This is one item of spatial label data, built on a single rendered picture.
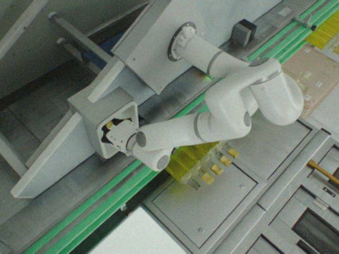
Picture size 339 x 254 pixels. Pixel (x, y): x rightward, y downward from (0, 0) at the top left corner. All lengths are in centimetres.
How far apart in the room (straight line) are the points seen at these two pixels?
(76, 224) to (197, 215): 50
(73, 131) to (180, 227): 60
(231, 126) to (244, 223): 75
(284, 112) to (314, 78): 471
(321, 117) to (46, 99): 498
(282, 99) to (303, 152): 93
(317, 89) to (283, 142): 366
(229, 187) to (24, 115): 109
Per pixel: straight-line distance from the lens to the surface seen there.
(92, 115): 112
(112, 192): 129
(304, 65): 565
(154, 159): 97
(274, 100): 80
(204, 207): 145
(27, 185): 125
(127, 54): 102
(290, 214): 158
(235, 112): 77
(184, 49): 116
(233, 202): 148
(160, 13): 105
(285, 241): 151
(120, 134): 108
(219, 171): 137
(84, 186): 130
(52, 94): 187
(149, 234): 139
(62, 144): 119
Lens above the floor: 141
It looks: 22 degrees down
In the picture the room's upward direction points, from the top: 129 degrees clockwise
